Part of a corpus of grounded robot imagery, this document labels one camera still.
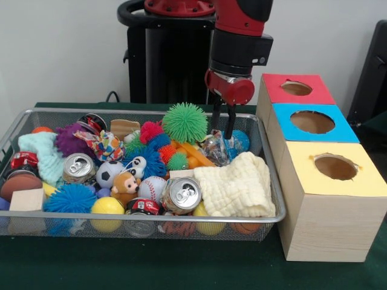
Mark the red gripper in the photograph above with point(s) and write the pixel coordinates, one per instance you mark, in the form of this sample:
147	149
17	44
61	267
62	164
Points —
234	92

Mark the crushed clear plastic bottle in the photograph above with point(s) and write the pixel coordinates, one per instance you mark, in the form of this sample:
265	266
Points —
217	148

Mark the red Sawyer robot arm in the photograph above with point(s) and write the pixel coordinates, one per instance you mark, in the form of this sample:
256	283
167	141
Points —
239	45

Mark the wooden box with three holes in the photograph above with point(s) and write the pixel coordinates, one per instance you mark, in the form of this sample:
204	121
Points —
326	229

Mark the green spiky rubber ball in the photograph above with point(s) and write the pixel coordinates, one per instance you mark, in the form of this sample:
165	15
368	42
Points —
185	122

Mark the cream waffle cloth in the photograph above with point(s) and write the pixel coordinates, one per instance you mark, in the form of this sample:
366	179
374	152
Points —
236	184

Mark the opened silver drink can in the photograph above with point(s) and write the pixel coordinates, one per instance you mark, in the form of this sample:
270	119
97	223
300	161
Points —
180	194

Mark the white baseball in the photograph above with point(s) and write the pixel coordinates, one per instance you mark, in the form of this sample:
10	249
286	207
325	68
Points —
152	188

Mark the orange plush toy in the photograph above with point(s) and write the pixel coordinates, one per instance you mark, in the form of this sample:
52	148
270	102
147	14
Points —
124	188

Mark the purple spiky rubber ball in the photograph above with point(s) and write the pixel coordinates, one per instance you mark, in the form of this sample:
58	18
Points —
69	142

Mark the side table with green cloth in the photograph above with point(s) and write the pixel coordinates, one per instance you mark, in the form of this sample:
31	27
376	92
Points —
378	124

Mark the black upright panel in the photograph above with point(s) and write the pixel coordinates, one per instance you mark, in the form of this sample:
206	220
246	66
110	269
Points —
372	69

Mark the blue spiky ball with eyes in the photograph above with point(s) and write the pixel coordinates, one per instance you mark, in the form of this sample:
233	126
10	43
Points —
69	197

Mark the mint knitted cloth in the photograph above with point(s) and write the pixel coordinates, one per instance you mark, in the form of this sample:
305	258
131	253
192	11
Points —
45	157

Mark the plain wooden block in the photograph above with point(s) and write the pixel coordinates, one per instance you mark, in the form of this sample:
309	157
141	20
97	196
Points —
26	201

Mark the brown toy football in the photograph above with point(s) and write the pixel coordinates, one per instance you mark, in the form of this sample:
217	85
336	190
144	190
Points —
19	187

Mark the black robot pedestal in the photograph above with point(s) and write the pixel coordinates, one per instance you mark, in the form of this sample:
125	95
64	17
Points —
169	60

